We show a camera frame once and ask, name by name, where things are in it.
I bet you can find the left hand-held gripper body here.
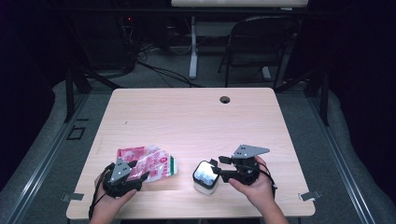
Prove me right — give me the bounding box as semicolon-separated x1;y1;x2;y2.
102;157;144;198

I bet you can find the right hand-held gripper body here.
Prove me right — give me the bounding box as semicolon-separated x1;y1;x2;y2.
228;144;271;187

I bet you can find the red and clear plastic bag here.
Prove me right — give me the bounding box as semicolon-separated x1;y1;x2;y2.
117;144;178;184

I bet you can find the person's right hand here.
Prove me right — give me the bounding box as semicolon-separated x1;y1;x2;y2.
228;156;276;211

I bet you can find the person's left hand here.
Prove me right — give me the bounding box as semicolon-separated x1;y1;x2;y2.
92;175;138;219

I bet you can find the black folding chair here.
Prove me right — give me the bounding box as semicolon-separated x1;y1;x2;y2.
218;15;302;90

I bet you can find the dark equipment with red light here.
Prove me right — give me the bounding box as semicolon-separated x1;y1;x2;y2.
71;12;138;72

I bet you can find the white desk with white legs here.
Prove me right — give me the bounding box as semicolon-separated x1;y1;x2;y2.
170;0;310;81

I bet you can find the left hand-held gripper black cable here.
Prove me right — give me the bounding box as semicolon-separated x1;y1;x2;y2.
88;162;115;220

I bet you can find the hand-held gripper black cable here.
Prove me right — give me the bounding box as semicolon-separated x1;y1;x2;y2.
88;162;115;220
256;161;278;200

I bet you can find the right hand-held gripper black cable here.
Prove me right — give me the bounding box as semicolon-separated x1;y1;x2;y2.
256;161;278;200

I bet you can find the grey metal table bracket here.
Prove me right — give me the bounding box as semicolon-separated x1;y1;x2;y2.
298;189;322;202
61;192;85;203

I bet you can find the aluminium floor rail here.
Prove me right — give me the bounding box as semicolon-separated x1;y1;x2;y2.
6;92;92;224
306;92;377;224

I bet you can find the black metal frame stand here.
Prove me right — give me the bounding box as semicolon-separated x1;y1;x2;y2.
274;64;331;127
64;62;122;124

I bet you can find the black floor cable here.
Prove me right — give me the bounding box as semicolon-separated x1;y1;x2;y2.
136;60;204;89

